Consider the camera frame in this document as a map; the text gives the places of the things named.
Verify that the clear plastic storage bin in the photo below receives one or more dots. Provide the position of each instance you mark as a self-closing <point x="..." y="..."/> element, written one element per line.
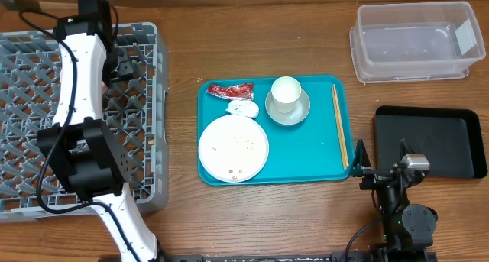
<point x="415" y="42"/>

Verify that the red snack wrapper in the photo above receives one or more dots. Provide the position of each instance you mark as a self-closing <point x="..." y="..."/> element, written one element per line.
<point x="244" y="91"/>

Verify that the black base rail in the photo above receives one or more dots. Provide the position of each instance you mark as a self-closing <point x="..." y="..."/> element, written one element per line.
<point x="333" y="257"/>

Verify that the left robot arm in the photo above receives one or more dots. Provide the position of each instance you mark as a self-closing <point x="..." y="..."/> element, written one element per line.
<point x="85" y="156"/>

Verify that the crumpled white tissue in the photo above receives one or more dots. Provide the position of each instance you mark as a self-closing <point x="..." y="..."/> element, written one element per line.
<point x="245" y="108"/>

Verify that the wooden chopstick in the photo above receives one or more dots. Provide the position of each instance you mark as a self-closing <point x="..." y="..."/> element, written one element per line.
<point x="339" y="126"/>

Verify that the white cup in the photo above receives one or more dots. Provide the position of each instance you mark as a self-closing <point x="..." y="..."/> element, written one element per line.
<point x="285" y="92"/>

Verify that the wooden chopstick left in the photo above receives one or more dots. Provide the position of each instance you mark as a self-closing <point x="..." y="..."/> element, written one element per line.
<point x="339" y="126"/>

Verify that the wooden chopstick right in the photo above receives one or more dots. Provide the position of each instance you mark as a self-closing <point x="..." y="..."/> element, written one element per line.
<point x="341" y="126"/>

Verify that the grey plastic dish rack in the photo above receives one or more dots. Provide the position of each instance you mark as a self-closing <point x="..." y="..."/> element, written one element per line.
<point x="134" y="110"/>

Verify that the large white dirty plate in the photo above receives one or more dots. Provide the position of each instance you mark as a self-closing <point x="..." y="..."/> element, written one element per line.
<point x="233" y="148"/>

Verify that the teal serving tray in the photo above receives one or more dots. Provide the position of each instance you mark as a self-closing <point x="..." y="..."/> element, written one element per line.
<point x="307" y="152"/>

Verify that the grey bowl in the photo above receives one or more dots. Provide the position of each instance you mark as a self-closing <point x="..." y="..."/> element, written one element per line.
<point x="296" y="116"/>

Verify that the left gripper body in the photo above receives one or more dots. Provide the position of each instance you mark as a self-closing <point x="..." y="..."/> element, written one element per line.
<point x="124" y="69"/>

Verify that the black plastic tray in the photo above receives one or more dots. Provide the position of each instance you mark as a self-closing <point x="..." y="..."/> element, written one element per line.
<point x="451" y="139"/>

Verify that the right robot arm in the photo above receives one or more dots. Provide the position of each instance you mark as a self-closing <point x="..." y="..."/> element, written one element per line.
<point x="407" y="228"/>

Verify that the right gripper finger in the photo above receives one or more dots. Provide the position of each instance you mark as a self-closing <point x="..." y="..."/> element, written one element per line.
<point x="405" y="150"/>
<point x="361" y="164"/>

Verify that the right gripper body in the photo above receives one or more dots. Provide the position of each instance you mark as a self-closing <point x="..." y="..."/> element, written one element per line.
<point x="376" y="179"/>

